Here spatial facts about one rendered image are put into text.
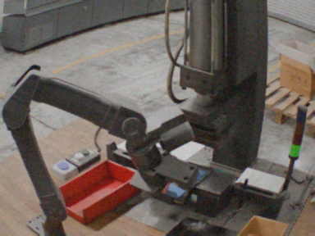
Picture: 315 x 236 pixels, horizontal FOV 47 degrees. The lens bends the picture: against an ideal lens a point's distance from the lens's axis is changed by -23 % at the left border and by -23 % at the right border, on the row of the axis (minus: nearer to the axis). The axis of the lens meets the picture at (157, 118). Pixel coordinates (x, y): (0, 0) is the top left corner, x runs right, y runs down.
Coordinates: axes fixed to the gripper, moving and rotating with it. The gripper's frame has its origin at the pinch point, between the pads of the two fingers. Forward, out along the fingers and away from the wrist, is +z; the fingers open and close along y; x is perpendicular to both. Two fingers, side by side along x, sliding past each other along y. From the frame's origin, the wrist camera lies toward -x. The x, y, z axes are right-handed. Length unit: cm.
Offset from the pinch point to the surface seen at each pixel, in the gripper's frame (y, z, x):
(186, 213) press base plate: 0.1, 12.2, -4.1
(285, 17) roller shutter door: 762, 561, 203
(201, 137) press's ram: 12.9, -6.2, -4.1
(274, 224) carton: 1.8, 5.7, -31.8
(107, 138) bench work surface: 18.1, 24.2, 38.9
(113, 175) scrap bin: 2.6, 12.6, 21.3
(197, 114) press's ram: 14.9, -11.4, -2.9
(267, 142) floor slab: 146, 206, 38
